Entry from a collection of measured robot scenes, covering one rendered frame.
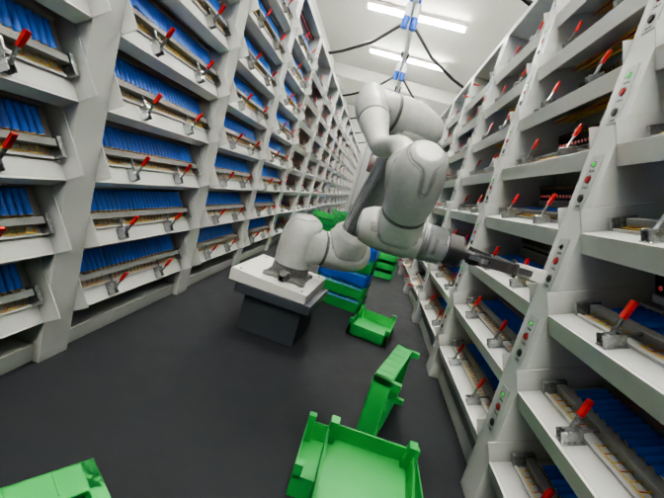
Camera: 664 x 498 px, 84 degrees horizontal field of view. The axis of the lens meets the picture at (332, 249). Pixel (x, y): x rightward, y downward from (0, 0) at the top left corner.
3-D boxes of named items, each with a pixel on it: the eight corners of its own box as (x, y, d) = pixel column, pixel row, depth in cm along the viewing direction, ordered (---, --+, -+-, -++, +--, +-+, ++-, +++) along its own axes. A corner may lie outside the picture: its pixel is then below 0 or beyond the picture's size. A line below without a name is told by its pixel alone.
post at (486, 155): (412, 321, 229) (511, 28, 200) (411, 316, 238) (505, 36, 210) (444, 331, 227) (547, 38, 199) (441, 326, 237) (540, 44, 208)
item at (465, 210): (479, 225, 158) (476, 193, 156) (451, 217, 218) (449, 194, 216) (530, 220, 155) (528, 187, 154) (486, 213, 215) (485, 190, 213)
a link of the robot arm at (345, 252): (312, 249, 170) (355, 259, 178) (315, 274, 158) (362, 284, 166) (392, 85, 128) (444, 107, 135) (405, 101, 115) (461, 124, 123)
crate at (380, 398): (353, 437, 107) (378, 451, 104) (373, 373, 103) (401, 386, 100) (381, 393, 134) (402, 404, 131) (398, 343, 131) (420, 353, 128)
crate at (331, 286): (313, 285, 218) (317, 272, 217) (322, 279, 238) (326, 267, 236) (362, 301, 212) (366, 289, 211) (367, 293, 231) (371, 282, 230)
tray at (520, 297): (531, 320, 92) (529, 283, 91) (469, 272, 152) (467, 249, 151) (619, 314, 90) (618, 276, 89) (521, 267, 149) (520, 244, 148)
